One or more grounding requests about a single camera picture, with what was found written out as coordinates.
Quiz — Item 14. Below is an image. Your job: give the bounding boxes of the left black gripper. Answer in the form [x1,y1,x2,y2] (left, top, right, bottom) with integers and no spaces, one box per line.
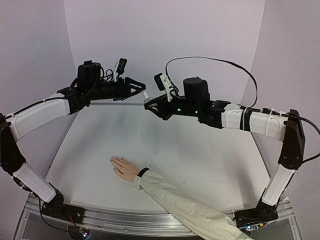
[88,76,148,101]

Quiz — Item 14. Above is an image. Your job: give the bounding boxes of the white nail polish cap brush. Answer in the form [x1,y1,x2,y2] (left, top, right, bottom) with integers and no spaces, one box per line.
[142,90,149,100]

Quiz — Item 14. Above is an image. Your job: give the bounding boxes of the forearm in beige sleeve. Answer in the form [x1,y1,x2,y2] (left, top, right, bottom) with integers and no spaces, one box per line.
[132,170,251,240]

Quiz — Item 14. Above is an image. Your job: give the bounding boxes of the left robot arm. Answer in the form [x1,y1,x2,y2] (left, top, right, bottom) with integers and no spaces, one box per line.
[0,58,146,219]

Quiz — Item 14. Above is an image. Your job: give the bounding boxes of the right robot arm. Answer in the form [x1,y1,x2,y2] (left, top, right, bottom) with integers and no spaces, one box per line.
[142,74,306,206]

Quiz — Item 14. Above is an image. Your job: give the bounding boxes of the person's bare hand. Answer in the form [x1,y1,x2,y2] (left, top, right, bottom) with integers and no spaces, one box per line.
[110,157,141,182]

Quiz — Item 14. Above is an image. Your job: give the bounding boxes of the black wrist band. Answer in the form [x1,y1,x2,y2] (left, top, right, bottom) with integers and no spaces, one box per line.
[137,167,149,178]

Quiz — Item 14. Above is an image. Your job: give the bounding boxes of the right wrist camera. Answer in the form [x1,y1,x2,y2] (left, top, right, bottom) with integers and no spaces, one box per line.
[154,73,178,102]

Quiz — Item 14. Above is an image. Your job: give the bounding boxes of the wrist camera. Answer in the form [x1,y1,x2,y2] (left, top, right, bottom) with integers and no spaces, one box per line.
[154,73,178,102]
[113,58,128,82]

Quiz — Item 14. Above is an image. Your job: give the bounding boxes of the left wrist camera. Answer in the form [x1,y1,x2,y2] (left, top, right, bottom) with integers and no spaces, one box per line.
[113,58,128,82]

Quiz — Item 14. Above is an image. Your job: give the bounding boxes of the aluminium back rail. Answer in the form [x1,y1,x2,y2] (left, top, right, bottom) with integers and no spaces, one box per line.
[90,101,144,106]

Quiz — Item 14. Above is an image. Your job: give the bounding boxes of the aluminium rail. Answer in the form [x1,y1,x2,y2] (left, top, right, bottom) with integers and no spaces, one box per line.
[90,101,144,106]
[62,203,241,237]

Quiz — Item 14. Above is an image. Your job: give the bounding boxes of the black right camera cable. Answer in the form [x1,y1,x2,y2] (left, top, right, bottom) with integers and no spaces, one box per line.
[164,56,320,162]

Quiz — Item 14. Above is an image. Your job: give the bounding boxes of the aluminium front rail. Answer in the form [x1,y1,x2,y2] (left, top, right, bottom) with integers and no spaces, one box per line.
[62,203,241,237]

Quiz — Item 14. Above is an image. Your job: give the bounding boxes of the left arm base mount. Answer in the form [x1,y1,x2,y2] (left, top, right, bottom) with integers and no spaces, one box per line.
[40,189,85,224]

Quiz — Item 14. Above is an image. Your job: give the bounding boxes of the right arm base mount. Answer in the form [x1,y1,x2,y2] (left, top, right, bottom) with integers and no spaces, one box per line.
[233,197,280,229]

